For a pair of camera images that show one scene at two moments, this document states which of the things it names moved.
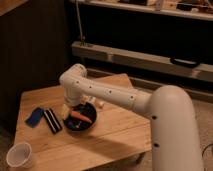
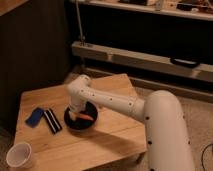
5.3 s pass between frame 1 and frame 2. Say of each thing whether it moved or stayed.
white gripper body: moved
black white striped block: stayed
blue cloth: stayed
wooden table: stayed
